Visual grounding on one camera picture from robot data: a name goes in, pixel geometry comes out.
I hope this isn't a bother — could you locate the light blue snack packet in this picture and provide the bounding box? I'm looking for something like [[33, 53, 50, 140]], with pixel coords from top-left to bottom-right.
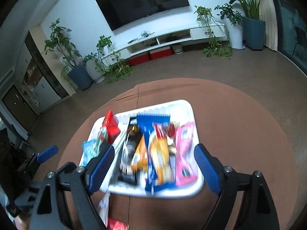
[[80, 139, 100, 166]]

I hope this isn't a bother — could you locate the pink snack packet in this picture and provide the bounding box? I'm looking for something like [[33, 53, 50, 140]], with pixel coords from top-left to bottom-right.
[[175, 122, 197, 187]]

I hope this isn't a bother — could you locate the white silver snack bag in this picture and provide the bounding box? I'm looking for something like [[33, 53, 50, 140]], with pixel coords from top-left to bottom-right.
[[100, 130, 126, 193]]

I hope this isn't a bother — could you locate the green white red snack packet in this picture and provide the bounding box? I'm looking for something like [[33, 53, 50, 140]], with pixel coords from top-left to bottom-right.
[[95, 125, 108, 152]]

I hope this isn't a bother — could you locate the large red snack bag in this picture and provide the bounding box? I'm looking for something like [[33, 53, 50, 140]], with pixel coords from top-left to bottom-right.
[[102, 110, 121, 144]]

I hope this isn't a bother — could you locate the gold red snack packet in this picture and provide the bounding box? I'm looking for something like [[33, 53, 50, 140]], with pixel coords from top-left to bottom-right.
[[166, 122, 177, 156]]

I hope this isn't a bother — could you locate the black cookie snack bag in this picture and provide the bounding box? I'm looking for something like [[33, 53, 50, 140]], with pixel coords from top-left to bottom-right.
[[118, 117, 143, 186]]

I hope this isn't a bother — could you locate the white orange snack packet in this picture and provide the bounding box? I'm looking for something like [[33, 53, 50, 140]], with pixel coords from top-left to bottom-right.
[[98, 192, 110, 227]]

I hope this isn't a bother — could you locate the blue snack bag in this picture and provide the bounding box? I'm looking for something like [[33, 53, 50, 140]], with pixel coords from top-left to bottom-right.
[[137, 114, 176, 195]]

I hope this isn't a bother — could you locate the orange snack bag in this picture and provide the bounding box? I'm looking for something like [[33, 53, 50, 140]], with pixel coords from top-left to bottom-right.
[[131, 122, 174, 186]]

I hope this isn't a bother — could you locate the dark red foil snack packet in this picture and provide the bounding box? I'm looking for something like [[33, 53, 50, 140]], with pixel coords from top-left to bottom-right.
[[107, 218, 129, 230]]

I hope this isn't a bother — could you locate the white plastic tray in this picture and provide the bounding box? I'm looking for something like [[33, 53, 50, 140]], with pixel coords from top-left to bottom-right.
[[80, 100, 204, 198]]

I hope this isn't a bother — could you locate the beige glass display cabinet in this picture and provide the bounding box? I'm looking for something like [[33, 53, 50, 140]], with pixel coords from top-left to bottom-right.
[[15, 26, 75, 114]]

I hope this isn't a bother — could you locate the plant in white pot left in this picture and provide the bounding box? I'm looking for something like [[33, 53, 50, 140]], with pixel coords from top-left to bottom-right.
[[83, 53, 106, 84]]

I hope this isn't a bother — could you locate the plant in white pot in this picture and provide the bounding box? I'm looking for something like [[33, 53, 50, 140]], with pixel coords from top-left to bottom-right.
[[83, 53, 106, 84], [214, 3, 245, 50]]

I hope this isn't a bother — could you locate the trailing green floor plant left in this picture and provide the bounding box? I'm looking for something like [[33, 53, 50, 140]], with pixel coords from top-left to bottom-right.
[[96, 35, 133, 83]]

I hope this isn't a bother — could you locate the red storage box left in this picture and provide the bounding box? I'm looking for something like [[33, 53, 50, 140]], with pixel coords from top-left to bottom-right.
[[128, 53, 150, 66]]

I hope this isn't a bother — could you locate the red storage box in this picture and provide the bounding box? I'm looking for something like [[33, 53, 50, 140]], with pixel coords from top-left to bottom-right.
[[149, 47, 173, 60], [128, 53, 150, 66]]

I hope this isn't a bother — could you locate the plant in blue pot left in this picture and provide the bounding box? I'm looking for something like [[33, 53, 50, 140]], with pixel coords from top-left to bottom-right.
[[44, 18, 94, 91]]

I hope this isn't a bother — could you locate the plant in blue pot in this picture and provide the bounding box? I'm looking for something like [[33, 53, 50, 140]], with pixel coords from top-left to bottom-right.
[[44, 18, 94, 91], [229, 0, 265, 50]]

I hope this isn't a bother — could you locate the white TV console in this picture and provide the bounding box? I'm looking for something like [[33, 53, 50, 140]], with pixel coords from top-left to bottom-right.
[[113, 22, 222, 59]]

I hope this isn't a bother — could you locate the trailing green plant right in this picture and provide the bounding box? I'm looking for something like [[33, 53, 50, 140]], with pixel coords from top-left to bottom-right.
[[195, 6, 233, 59]]

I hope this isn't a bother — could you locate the red storage box right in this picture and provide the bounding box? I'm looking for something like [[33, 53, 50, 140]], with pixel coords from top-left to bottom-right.
[[149, 47, 173, 60]]

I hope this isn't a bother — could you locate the plant in blue pot right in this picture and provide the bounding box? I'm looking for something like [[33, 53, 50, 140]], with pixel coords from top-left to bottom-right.
[[229, 0, 265, 50]]

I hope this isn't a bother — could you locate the plant in white pot right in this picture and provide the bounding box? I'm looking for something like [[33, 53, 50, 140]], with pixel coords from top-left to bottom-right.
[[214, 3, 245, 50]]

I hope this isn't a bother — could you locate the beige curtain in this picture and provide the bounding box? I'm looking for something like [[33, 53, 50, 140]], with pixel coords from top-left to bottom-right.
[[258, 0, 278, 51]]

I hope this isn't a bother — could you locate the black wall television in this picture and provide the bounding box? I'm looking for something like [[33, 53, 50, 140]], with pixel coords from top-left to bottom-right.
[[95, 0, 189, 31]]

